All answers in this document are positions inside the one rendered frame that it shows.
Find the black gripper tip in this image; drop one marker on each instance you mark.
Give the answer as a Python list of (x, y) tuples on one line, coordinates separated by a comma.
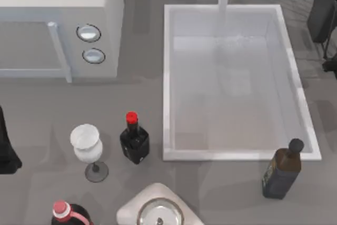
[(6, 148)]

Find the large microwave knob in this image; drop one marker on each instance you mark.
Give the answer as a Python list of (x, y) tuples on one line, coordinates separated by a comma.
[(88, 33)]

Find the brown bottle with black cap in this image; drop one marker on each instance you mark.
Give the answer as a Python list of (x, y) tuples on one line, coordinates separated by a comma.
[(283, 169)]

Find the pale microwave oven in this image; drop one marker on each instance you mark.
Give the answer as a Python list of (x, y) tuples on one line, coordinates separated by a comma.
[(60, 1)]

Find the small microwave knob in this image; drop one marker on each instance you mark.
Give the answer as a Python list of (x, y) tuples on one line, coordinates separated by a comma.
[(93, 56)]

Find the white wine glass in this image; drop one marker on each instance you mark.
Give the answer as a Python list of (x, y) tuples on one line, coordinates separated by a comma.
[(85, 140)]

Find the black bottle with red cap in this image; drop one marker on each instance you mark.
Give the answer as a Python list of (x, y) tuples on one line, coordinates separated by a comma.
[(134, 142)]

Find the dark bottle with pink cap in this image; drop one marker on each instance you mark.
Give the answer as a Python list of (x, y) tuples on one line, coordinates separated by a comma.
[(69, 214)]

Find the white sink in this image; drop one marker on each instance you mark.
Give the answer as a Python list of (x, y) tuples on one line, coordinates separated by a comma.
[(231, 88)]

